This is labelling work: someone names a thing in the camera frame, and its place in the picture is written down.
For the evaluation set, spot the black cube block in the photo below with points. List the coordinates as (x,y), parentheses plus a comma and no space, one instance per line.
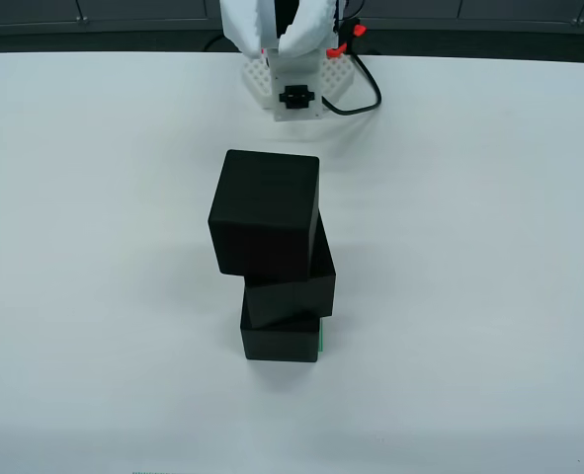
(262,217)
(276,343)
(291,301)

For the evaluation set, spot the black clamp red tips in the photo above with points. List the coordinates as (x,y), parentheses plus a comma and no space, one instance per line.
(358,29)

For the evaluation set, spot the green striped tape square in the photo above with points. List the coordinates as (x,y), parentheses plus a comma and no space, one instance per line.
(322,338)

